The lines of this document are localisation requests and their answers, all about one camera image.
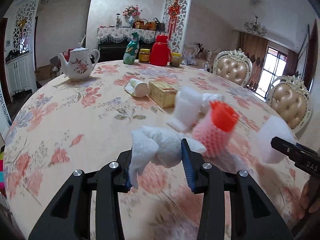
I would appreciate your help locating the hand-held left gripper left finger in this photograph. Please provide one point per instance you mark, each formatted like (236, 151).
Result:
(128, 183)

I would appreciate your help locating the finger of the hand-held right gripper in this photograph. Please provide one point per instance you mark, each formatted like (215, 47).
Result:
(285, 146)

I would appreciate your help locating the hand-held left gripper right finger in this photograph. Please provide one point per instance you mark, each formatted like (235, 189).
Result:
(188, 165)

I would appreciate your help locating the large white tissue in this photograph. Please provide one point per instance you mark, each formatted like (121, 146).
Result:
(160, 145)

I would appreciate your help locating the yellow cardboard box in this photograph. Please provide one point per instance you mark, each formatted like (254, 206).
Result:
(161, 95)

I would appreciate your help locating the person's right hand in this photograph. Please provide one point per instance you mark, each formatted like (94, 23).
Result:
(306, 197)

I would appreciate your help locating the pink foam net sleeve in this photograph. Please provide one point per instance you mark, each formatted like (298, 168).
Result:
(210, 140)

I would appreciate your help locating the cream tufted dining chair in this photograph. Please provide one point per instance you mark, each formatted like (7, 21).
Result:
(233, 71)
(291, 105)

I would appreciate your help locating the tall white foam block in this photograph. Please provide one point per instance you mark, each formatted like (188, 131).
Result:
(185, 107)

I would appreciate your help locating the balcony window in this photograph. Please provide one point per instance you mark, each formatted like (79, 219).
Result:
(272, 70)

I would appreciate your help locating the plain brown curtain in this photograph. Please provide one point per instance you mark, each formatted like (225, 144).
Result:
(291, 63)

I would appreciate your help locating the white paper cup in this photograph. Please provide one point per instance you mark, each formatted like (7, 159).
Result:
(138, 88)

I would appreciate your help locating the brown patterned curtain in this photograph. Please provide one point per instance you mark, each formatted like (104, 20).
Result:
(251, 52)

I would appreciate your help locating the yellow lid dark jar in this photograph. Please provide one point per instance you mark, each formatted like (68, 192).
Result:
(176, 60)

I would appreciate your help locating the cream carved sofa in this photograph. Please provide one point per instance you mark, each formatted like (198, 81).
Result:
(197, 57)

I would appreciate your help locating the red thermos jug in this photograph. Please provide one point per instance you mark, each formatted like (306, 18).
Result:
(160, 53)

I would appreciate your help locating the yellow lid sauce jar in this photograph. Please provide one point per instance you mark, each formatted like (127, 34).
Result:
(144, 56)

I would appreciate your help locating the brass chandelier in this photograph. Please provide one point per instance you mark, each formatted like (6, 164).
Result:
(255, 27)

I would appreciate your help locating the striped colourful cloth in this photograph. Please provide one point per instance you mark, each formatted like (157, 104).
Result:
(2, 180)

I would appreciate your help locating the green painted vase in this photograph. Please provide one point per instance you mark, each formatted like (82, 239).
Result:
(131, 51)

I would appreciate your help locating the white floral teapot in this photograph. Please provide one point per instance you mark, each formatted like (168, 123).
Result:
(78, 65)

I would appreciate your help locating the dark upright piano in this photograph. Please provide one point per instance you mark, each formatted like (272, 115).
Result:
(112, 51)

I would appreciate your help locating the black handbag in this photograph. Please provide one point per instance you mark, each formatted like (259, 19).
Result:
(159, 25)

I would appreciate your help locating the brown handbag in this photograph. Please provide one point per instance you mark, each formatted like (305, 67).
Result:
(150, 25)

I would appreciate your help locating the woven basket bag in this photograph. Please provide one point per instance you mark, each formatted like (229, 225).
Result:
(142, 25)

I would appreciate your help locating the white lattice screen panel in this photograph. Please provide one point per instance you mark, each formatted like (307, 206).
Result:
(186, 17)
(26, 22)

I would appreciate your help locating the white lace piano cover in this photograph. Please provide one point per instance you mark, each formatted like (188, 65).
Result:
(117, 33)

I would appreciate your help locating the white shoe cabinet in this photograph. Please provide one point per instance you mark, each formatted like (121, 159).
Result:
(21, 75)

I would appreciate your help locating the red knot hanging ornament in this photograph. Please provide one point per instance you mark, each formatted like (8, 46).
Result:
(174, 12)

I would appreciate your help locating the blue and white vase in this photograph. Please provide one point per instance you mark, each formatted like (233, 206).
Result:
(131, 21)

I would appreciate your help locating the pink flower bouquet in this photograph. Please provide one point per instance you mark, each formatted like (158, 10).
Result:
(132, 10)

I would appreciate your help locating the dark wooden door frame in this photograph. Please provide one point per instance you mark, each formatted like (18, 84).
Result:
(311, 55)

